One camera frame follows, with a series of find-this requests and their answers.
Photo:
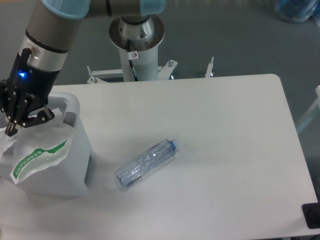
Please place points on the white and green plastic bag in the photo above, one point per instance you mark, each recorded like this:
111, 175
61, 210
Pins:
35, 149

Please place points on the white frame at right edge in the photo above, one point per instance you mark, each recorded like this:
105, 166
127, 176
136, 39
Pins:
310, 114

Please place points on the white metal base frame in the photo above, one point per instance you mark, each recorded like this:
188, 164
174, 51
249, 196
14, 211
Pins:
134, 73

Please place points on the blue plastic bag on floor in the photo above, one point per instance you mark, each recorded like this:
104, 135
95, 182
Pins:
295, 11

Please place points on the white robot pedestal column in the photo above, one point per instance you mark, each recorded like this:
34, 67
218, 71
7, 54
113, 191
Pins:
137, 39

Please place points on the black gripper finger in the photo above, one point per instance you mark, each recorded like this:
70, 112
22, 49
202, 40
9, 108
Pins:
43, 116
15, 105

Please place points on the black device at table edge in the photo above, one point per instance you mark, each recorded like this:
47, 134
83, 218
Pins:
311, 212

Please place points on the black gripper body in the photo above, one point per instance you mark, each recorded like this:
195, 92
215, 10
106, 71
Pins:
35, 83

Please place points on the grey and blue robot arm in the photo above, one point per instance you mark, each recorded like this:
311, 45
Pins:
50, 33

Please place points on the clear plastic water bottle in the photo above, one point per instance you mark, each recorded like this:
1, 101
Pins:
146, 164

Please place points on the white rectangular trash can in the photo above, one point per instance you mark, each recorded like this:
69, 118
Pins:
70, 177

